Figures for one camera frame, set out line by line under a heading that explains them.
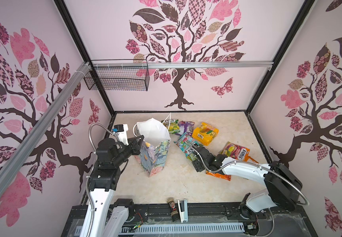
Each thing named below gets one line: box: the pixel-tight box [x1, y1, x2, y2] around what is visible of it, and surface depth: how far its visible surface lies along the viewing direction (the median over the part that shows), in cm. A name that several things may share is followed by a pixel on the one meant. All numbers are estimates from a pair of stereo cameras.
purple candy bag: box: [174, 120, 195, 137], surface depth 109 cm
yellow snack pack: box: [191, 122, 219, 147], surface depth 102 cm
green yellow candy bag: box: [161, 118, 181, 135], surface depth 109 cm
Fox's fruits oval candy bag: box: [218, 141, 259, 164], surface depth 94 cm
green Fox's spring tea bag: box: [173, 131, 201, 161], surface depth 99 cm
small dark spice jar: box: [166, 197, 180, 223], surface depth 74 cm
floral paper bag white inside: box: [134, 117, 172, 178], surface depth 83 cm
